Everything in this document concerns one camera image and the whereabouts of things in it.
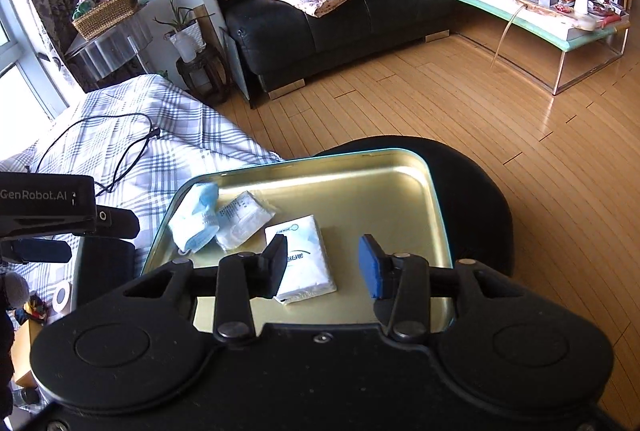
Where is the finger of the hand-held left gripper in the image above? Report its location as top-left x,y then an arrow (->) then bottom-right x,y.
95,206 -> 141,241

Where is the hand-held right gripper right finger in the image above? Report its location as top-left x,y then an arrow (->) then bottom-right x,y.
359,234 -> 543,345

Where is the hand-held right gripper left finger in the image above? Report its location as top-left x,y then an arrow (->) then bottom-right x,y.
107,234 -> 289,345

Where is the white pocket tissue pack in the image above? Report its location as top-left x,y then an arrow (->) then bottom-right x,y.
264,214 -> 338,307

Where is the clear white packet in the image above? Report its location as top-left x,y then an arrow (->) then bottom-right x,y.
215,191 -> 278,251

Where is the blue face mask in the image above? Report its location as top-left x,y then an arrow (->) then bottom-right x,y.
167,182 -> 221,255

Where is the gold metal tray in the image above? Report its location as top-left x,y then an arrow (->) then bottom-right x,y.
141,148 -> 455,337

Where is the black box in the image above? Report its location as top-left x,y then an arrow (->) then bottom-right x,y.
74,237 -> 137,312

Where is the grey fluffy ball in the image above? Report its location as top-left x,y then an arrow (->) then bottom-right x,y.
0,272 -> 30,308

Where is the white tape roll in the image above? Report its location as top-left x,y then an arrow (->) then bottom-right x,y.
52,282 -> 77,315

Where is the orange printed packet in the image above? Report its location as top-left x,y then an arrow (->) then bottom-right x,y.
22,292 -> 51,323

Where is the black round stool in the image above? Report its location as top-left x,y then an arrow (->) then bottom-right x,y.
312,136 -> 518,283

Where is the plaid blanket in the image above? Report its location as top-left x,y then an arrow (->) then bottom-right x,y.
0,73 -> 286,327

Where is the window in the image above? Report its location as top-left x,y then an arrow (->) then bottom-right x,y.
0,0 -> 71,162

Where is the gold box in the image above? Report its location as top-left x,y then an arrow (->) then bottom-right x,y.
10,320 -> 40,388

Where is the glass side table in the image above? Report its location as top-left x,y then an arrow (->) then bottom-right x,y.
64,0 -> 164,88

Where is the dark wooden plant stand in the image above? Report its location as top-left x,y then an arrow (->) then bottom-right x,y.
175,48 -> 234,106

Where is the potted plant in white pot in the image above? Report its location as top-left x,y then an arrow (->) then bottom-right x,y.
152,0 -> 216,64

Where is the leaning glass panel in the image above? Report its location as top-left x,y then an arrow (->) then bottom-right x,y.
218,27 -> 252,100

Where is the wicker basket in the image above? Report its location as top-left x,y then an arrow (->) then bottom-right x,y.
71,0 -> 140,42

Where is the black leather sofa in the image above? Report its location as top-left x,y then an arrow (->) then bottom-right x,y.
207,0 -> 526,102

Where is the black cable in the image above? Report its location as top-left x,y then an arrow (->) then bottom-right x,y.
25,113 -> 162,196

